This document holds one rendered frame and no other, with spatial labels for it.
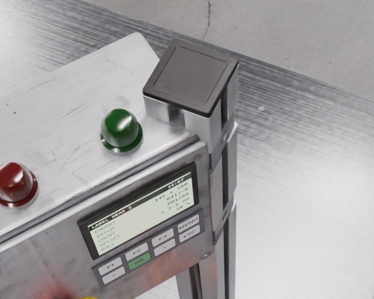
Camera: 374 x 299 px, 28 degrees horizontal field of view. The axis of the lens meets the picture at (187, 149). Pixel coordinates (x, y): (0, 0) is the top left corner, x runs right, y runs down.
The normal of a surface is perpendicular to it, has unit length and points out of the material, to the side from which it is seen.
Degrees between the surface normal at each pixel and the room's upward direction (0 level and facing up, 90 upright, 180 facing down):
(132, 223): 90
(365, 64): 0
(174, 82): 0
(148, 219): 90
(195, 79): 0
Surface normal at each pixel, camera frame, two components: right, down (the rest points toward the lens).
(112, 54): -0.05, -0.51
